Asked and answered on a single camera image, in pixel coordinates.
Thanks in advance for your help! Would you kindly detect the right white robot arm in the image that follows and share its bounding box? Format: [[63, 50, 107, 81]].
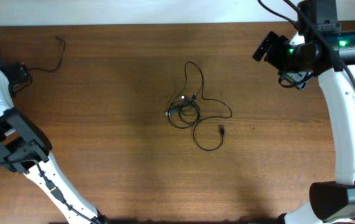
[[253, 1, 355, 223]]

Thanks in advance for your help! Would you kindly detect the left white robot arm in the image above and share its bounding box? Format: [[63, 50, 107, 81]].
[[0, 60, 108, 224]]

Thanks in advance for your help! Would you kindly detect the black usb cable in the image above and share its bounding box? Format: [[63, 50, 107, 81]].
[[164, 95, 201, 129], [177, 61, 233, 152], [24, 35, 67, 73]]

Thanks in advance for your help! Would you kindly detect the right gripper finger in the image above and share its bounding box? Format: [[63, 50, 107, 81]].
[[279, 71, 313, 90], [252, 31, 279, 62]]

